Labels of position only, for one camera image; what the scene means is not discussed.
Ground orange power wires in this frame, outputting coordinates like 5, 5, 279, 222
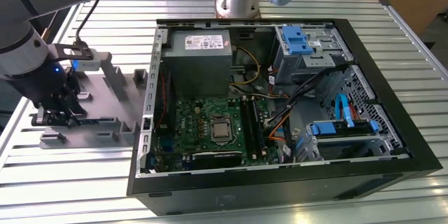
269, 108, 294, 142

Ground black RAM slot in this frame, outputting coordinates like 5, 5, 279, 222
243, 97, 261, 158

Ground red black fan wire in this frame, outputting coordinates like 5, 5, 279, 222
158, 76, 170, 129

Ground black graphics card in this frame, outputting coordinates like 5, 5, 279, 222
191, 150, 245, 171

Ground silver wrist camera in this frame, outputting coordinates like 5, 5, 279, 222
74, 48, 103, 72

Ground yellow power wires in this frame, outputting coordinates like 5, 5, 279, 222
231, 47, 262, 86

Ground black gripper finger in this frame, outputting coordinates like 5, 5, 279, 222
65, 76, 90, 116
31, 103, 86, 130

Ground black camera cable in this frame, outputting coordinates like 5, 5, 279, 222
75, 0, 103, 45

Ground black cable bundle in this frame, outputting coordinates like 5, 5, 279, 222
269, 65, 351, 127

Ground grey parts rack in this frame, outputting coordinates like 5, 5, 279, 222
38, 51, 150, 150

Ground grey power supply unit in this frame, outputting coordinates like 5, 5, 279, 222
163, 29, 234, 100

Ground blue RAM stick white label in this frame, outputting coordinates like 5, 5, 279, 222
79, 119, 118, 126

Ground black PC case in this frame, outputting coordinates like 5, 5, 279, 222
126, 18, 445, 217

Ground CPU socket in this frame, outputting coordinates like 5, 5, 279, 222
209, 115, 235, 147

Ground silver disk bay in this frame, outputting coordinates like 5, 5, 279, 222
294, 123, 411, 163

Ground blue drive latch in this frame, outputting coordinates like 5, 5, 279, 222
282, 26, 314, 55

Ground green motherboard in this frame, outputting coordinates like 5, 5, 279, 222
154, 97, 287, 172

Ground blue data wire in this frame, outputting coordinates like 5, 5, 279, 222
335, 94, 355, 126

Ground silver CPU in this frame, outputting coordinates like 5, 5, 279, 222
210, 123, 233, 142

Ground silver drive cage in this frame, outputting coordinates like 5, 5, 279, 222
273, 24, 355, 86

